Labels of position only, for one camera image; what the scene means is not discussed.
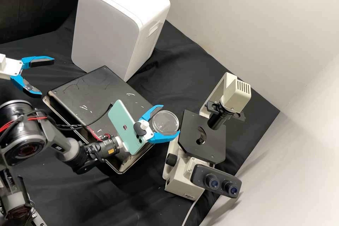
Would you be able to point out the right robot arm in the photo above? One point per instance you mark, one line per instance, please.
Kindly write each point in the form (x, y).
(19, 130)

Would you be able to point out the right wrist camera phone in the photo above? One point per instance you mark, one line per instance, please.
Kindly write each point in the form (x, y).
(123, 125)

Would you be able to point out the white box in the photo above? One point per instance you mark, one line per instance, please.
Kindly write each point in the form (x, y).
(111, 30)

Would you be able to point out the petri dish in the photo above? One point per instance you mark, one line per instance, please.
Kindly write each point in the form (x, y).
(165, 121)

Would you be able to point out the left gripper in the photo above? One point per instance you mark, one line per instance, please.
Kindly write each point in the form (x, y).
(12, 68)

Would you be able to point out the cream microscope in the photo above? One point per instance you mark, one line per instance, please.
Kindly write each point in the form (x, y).
(182, 173)

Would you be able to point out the black tray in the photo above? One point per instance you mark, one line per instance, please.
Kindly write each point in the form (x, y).
(87, 96)

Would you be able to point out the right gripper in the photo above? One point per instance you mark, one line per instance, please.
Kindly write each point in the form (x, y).
(149, 133)

